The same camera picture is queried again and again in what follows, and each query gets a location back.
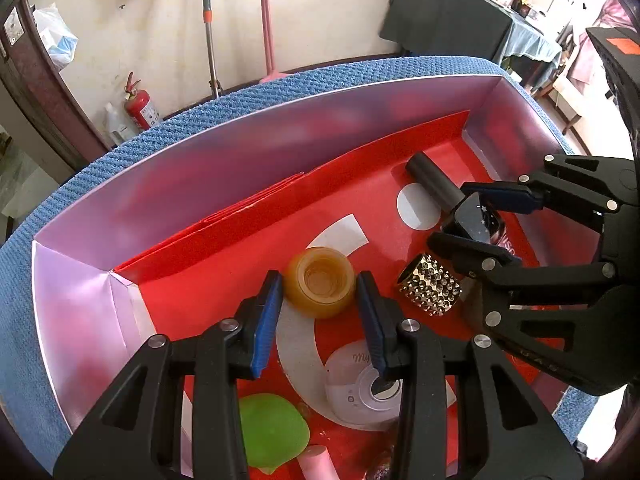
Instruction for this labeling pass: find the white plastic bottle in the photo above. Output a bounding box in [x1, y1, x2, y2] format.
[103, 102, 138, 147]

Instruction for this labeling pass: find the table with dark cloth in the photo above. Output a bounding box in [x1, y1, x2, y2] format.
[379, 0, 563, 93]

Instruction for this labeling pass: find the dark wooden door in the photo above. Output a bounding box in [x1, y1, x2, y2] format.
[0, 0, 111, 171]

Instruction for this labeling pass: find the nail polish bottle studded cap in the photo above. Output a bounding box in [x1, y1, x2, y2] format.
[397, 255, 473, 318]

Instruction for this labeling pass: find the white stool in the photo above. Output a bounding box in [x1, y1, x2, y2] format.
[550, 75, 585, 135]

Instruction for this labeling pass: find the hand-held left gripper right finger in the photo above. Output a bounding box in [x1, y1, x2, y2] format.
[355, 271, 586, 480]

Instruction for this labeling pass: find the pink nail polish bottle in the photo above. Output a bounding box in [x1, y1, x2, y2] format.
[300, 444, 338, 480]

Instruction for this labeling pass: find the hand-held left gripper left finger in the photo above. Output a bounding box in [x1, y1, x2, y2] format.
[52, 270, 286, 480]

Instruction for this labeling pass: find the white plastic bag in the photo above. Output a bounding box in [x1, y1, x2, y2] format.
[32, 5, 79, 71]

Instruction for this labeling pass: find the mop with orange grip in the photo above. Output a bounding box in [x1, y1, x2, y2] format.
[200, 0, 223, 98]

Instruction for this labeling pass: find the purple cardboard box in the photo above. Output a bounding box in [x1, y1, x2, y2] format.
[31, 74, 576, 480]

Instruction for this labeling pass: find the pink rounded case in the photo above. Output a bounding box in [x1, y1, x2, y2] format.
[324, 340, 451, 431]

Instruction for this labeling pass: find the red fire extinguisher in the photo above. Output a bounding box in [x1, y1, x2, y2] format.
[124, 72, 162, 132]

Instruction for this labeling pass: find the green and yellow squishy toy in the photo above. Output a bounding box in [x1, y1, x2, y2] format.
[239, 394, 311, 473]

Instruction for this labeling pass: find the black starred nail polish bottle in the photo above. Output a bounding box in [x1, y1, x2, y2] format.
[405, 154, 501, 246]

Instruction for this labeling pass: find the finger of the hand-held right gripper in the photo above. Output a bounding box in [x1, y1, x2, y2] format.
[427, 232, 618, 308]
[460, 155, 633, 231]

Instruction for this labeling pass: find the amber round jar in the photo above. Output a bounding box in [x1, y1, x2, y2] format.
[282, 247, 358, 320]

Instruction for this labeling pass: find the pink plastic stick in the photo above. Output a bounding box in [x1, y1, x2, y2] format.
[255, 0, 288, 83]

